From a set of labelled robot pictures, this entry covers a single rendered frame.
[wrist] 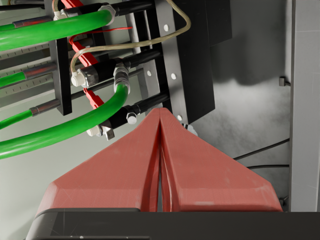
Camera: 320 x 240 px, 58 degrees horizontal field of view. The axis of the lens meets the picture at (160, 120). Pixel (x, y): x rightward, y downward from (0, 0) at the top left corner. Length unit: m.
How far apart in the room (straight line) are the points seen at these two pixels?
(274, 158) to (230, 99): 0.15
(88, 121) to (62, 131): 0.02
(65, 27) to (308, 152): 0.35
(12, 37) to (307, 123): 0.35
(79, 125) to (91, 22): 0.09
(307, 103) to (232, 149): 0.31
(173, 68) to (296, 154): 0.23
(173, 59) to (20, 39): 0.30
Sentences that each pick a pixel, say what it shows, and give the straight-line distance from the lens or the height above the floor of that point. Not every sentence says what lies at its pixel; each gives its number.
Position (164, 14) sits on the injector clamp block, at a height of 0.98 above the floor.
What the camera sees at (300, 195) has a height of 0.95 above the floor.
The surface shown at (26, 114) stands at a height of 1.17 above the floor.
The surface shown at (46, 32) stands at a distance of 0.24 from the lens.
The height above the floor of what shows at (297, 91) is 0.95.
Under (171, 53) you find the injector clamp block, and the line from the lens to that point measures 0.49.
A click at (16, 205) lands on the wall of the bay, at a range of 0.77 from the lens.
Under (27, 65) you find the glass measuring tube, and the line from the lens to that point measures 0.68.
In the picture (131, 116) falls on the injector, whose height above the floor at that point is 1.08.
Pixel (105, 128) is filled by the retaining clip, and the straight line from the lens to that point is 0.44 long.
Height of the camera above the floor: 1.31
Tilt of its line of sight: 35 degrees down
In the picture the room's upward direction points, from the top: 118 degrees counter-clockwise
